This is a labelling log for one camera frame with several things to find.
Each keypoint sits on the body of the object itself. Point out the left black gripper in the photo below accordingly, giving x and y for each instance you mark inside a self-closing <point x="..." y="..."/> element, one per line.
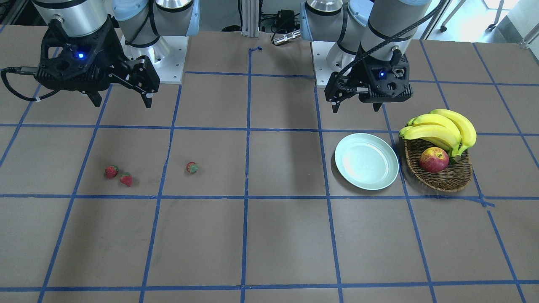
<point x="352" y="75"/>

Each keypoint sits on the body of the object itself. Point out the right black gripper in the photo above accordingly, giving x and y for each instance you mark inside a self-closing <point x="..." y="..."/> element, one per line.
<point x="113" y="53"/>

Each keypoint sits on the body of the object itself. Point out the strawberry one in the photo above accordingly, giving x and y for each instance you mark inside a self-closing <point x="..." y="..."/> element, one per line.
<point x="111" y="171"/>

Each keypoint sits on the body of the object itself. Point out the strawberry two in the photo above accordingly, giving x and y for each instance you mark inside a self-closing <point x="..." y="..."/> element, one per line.
<point x="126" y="179"/>

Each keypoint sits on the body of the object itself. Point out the strawberry three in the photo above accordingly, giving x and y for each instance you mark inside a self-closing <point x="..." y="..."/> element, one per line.
<point x="192" y="167"/>

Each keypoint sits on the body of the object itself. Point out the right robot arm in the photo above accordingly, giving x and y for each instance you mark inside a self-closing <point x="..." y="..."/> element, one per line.
<point x="141" y="22"/>

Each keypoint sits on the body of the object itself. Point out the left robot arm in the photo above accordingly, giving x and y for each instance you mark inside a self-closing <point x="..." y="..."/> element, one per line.
<point x="370" y="38"/>

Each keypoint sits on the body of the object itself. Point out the light green plate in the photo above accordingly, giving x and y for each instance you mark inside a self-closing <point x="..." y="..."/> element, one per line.
<point x="366" y="161"/>

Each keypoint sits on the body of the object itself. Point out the banana bunch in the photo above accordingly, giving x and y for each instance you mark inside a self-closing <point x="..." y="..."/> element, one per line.
<point x="444" y="128"/>

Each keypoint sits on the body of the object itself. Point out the red apple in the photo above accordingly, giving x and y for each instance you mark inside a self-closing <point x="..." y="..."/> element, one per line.
<point x="434" y="159"/>

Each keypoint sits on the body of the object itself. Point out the wicker basket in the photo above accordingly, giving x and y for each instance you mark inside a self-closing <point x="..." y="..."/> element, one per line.
<point x="455" y="177"/>

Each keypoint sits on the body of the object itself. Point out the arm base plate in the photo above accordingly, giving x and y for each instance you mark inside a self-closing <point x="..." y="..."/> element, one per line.
<point x="168" y="56"/>
<point x="322" y="63"/>

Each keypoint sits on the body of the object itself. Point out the aluminium frame post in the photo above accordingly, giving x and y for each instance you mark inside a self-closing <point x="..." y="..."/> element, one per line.
<point x="250" y="17"/>

